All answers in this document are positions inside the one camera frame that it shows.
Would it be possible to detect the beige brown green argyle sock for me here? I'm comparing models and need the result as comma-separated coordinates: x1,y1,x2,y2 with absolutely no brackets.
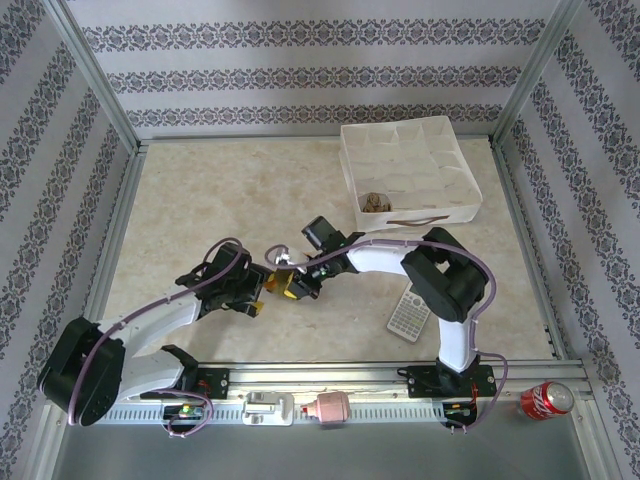
360,192,393,214

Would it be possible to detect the grey white calculator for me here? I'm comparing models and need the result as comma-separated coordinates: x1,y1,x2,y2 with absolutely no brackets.
387,280,431,345

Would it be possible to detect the white plastic clamp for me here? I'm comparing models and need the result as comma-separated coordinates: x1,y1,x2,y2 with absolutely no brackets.
242,391,295,427

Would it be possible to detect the pink bottle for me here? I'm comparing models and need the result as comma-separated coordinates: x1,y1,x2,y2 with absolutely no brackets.
301,390,350,429

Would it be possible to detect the small circuit board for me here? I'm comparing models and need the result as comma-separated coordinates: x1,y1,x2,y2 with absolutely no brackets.
442,402,479,426
162,403,205,424

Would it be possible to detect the white fabric divider organizer box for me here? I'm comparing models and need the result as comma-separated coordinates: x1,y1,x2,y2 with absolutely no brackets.
338,114,484,235

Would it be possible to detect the red soda can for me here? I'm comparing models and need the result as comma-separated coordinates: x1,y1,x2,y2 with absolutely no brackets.
519,380,575,422

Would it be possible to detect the aluminium frame rail by bases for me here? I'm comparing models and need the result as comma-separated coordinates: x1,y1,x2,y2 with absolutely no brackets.
49,358,587,399

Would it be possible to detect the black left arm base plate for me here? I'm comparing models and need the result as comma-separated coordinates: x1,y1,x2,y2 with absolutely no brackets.
179,367,231,401

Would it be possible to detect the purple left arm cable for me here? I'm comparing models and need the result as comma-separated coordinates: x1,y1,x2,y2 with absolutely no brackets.
67,237,251,439

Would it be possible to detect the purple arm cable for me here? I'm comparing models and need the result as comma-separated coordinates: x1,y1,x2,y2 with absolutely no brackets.
67,237,251,439
264,238,508,434

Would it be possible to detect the aluminium side frame rail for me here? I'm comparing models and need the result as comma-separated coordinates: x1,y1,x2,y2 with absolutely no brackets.
88,144,147,362
492,139,572,362

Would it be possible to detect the brown leather handle strap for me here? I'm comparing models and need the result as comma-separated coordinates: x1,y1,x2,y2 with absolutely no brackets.
387,214,450,227

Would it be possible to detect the grey slotted cable duct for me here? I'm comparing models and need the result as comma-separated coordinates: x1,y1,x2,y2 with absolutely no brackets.
107,402,481,425

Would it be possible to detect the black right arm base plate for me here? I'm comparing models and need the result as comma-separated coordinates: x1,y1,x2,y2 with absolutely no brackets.
397,364,497,400

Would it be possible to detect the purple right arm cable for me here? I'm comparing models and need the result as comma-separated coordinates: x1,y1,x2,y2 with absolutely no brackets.
264,238,508,434

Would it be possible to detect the aluminium frame post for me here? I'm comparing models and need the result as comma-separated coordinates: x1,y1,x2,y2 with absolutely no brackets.
491,0,592,145
42,0,142,152

